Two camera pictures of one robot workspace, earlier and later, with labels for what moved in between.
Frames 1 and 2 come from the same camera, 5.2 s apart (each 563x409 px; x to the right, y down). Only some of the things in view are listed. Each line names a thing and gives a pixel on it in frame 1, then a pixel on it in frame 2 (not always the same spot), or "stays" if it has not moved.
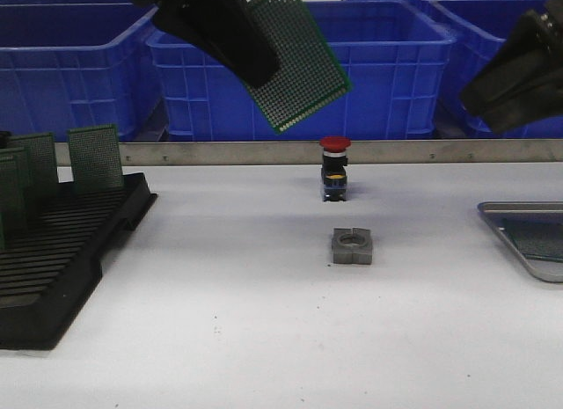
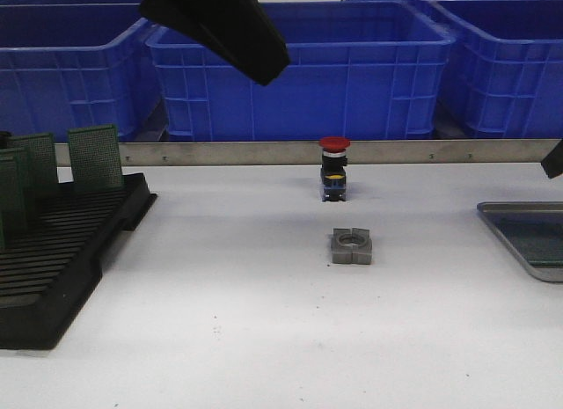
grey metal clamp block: x=352 y=245 stays
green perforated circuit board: x=310 y=73 -> x=537 y=236
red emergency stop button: x=334 y=177 stays
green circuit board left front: x=11 y=200 stays
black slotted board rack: x=46 y=281 stays
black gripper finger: x=526 y=57 -> x=553 y=162
